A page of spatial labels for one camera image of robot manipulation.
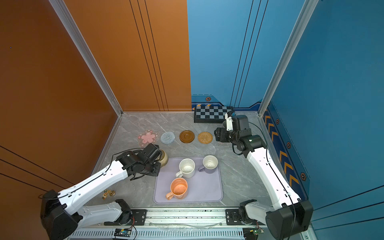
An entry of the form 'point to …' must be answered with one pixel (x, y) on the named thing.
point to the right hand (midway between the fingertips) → (219, 131)
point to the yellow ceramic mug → (164, 158)
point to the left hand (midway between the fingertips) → (158, 168)
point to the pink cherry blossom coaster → (147, 137)
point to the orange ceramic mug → (178, 187)
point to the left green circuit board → (123, 232)
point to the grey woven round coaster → (167, 137)
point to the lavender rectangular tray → (202, 187)
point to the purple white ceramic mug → (210, 163)
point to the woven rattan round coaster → (205, 137)
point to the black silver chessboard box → (211, 114)
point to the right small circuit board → (252, 233)
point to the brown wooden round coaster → (187, 136)
